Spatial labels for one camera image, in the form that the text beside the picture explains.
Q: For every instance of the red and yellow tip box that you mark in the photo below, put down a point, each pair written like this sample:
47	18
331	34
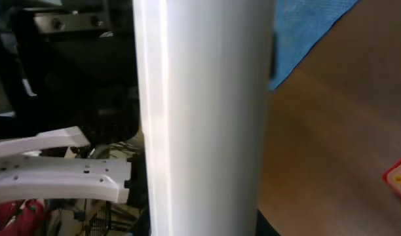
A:
400	178

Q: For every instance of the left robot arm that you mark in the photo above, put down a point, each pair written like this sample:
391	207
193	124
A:
89	82

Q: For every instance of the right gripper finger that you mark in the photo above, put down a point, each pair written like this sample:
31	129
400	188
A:
266	227

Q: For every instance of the blue cloth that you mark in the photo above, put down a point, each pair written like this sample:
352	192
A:
302	32

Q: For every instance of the white pipette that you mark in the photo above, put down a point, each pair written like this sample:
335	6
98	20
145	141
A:
203	114

